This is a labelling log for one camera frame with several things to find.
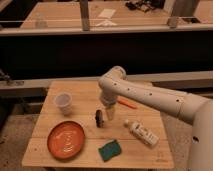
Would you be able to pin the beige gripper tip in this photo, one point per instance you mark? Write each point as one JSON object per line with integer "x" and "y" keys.
{"x": 110, "y": 112}

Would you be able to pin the black whiteboard eraser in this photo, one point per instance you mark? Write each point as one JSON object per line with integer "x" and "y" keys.
{"x": 99, "y": 118}

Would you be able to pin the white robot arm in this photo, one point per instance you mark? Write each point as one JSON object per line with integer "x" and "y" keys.
{"x": 190, "y": 108}

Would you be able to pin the orange marker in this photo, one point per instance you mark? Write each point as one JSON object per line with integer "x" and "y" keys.
{"x": 126, "y": 103}

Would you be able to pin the green sponge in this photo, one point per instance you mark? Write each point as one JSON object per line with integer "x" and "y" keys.
{"x": 110, "y": 150}

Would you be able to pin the white plastic bottle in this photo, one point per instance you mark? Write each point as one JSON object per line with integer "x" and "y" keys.
{"x": 141, "y": 133}

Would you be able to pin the clear plastic cup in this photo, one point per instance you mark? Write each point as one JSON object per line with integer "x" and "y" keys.
{"x": 63, "y": 102}

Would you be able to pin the orange plate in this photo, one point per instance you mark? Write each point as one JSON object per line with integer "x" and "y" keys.
{"x": 66, "y": 140}

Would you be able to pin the white paper sheet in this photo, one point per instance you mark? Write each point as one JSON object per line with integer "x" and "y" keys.
{"x": 107, "y": 13}

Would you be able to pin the grey metal post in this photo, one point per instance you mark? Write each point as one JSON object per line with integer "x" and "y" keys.
{"x": 84, "y": 10}

